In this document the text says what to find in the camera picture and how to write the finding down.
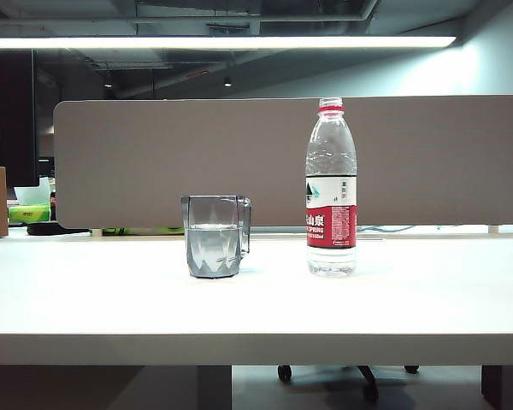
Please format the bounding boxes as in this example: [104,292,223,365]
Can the transparent grey faceted mug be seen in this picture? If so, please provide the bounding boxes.
[180,194,253,281]

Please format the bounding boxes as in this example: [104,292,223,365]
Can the black round object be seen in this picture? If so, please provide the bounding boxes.
[26,221,91,237]

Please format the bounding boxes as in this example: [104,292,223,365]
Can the green tissue box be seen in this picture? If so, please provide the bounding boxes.
[7,177,56,225]

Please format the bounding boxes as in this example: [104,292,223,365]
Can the dark monitor screen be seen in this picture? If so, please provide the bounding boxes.
[0,48,40,188]

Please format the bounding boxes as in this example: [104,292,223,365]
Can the green flat package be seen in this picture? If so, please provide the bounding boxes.
[101,226,186,237]

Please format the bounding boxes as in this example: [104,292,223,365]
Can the grey-brown desk divider panel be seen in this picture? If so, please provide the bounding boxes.
[52,94,513,230]

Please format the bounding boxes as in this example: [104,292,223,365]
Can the long ceiling light strip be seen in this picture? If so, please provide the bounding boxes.
[0,35,458,50]

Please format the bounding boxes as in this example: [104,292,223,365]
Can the black office chair base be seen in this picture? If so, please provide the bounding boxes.
[276,365,421,402]

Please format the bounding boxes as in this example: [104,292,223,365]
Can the clear plastic mineral water bottle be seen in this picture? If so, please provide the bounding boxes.
[304,97,359,278]

